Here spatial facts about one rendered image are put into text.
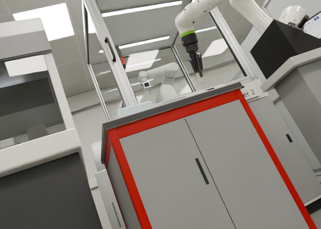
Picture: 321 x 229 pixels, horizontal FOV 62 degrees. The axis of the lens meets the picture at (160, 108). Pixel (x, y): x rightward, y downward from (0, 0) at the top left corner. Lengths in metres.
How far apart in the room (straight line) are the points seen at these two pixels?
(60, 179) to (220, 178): 0.74
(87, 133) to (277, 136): 3.68
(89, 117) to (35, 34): 3.58
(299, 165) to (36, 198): 1.57
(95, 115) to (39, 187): 3.80
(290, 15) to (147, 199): 1.15
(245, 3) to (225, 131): 0.98
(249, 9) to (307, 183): 1.17
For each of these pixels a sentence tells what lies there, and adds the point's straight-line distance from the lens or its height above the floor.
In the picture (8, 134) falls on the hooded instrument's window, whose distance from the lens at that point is 1.41.
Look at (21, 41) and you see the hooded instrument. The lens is 1.63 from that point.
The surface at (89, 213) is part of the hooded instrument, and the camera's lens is 1.34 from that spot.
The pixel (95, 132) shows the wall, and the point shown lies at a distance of 4.99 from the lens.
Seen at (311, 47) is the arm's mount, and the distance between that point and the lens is 1.40.
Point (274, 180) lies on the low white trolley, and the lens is 1.15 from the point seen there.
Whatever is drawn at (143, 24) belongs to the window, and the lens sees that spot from 2.07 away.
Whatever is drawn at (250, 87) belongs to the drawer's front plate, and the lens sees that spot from 2.02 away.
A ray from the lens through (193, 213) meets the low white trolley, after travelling 0.99.
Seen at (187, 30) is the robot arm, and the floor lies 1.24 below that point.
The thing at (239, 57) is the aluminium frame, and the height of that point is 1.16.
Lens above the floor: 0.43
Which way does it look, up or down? 18 degrees up
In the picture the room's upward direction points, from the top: 24 degrees counter-clockwise
